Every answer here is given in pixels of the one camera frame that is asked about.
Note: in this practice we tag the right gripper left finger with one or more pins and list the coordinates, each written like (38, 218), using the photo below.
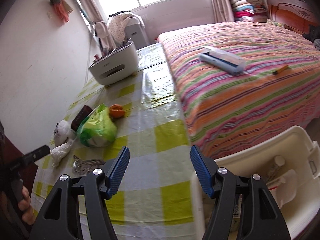
(99, 186)

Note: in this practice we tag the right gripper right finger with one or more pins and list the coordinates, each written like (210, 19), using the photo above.
(218, 184)

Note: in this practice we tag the green plastic snack bag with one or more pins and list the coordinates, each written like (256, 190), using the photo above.
(97, 129)

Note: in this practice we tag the white plush toy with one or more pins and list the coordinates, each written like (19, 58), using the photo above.
(63, 133)

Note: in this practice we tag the printed white cylindrical bottle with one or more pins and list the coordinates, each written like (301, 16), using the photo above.
(275, 165)

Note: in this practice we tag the blue white paper box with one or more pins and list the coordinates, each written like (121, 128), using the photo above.
(284, 188)

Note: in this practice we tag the cream plastic trash bin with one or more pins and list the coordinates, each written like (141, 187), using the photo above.
(268, 191)

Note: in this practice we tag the left hand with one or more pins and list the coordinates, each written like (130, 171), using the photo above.
(26, 208)

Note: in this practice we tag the crumpled white tissue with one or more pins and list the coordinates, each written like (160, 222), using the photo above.
(59, 152)

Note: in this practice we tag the yellow checkered plastic tablecloth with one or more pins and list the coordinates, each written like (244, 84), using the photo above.
(154, 197)

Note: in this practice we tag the orange peel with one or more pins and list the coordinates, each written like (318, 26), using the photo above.
(116, 111)

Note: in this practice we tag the brown bottle white cap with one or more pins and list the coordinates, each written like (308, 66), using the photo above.
(83, 113)

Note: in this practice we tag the striped colourful bed cover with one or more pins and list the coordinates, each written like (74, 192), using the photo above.
(227, 113)

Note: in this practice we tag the blue grey lint roller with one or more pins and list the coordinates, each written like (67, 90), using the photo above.
(228, 62)

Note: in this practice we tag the white desk organizer box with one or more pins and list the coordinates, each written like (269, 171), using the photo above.
(117, 65)

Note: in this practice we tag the left pink curtain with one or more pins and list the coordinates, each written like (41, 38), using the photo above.
(107, 43)

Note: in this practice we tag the pink curtain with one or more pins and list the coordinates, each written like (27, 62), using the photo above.
(107, 43)
(222, 11)

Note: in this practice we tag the white air conditioner unit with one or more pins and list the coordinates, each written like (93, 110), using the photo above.
(136, 32)

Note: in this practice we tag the patterned cloth on unit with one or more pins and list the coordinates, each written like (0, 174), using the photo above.
(117, 23)

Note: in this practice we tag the right pink curtain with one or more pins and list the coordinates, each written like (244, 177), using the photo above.
(222, 11)

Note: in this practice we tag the dark clothes on bed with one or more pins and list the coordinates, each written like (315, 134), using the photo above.
(313, 35)

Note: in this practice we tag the red wooden headboard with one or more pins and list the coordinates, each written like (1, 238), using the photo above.
(295, 14)

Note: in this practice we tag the stack of folded quilts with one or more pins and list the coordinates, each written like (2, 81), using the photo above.
(249, 10)

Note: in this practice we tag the orange cloth on wall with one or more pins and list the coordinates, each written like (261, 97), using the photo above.
(62, 9)

